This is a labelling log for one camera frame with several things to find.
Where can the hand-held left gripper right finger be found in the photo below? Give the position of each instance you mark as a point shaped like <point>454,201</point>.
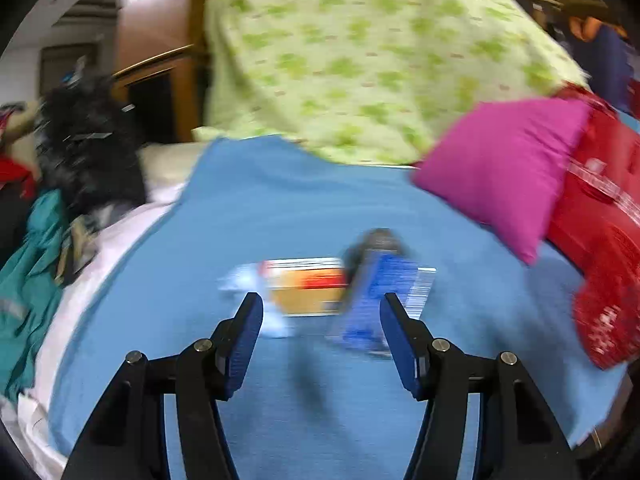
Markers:
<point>400,350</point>

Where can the blue blanket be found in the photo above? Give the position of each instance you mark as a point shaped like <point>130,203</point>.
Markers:
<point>280,200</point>

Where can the patterned brown cloth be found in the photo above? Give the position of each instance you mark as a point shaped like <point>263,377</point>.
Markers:
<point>75,250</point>

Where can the red shopping bag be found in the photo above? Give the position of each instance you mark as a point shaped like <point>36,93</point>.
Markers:
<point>600,220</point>

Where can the blue and orange hanging garment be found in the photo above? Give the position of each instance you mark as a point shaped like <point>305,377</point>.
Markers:
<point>602,60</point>

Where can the blue and white carton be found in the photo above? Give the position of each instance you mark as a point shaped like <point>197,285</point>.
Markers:
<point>370,300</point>

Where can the black plastic bag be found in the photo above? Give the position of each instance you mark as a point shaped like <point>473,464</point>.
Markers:
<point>85,150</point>

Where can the cream pillow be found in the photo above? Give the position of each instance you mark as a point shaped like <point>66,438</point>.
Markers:
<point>167,162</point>

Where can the orange cardboard box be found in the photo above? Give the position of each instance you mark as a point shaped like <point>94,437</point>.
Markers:
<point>305,290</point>

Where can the white plastic wrapper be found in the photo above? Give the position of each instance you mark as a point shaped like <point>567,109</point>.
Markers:
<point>245,277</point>

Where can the green floral quilt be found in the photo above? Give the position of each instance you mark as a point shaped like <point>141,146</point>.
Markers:
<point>360,50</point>

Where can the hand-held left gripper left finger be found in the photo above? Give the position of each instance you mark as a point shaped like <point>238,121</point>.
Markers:
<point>245,345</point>

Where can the teal cloth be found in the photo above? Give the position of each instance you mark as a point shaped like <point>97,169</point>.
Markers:
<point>30,270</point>

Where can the wooden cabinet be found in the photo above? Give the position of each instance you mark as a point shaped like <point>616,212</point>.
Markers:
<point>160,20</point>

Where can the pink pillow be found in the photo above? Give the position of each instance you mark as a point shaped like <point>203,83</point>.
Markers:
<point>505,170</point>

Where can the white bed sheet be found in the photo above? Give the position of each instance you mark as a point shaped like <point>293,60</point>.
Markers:
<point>100,270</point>

